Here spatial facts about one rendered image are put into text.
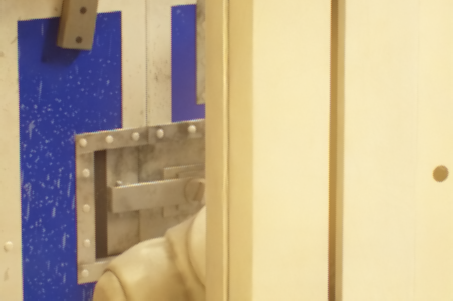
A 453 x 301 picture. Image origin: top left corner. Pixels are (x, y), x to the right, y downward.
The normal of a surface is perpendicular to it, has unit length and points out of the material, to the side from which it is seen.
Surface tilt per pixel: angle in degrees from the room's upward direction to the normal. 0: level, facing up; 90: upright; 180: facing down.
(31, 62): 90
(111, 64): 90
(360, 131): 90
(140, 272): 42
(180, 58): 90
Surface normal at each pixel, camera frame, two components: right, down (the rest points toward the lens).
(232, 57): -0.93, 0.08
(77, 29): 0.47, 0.20
